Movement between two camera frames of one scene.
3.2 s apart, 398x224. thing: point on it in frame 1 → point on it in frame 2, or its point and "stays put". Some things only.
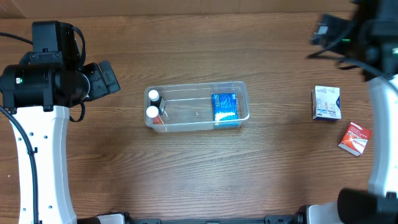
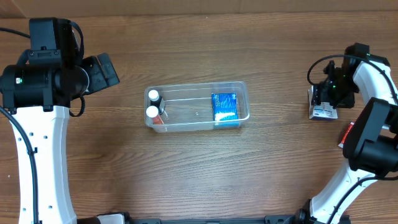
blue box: x=225 y=110 stays put
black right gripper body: x=323 y=31 → x=325 y=95
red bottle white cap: x=152 y=112 stays put
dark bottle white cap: x=155 y=99 stays put
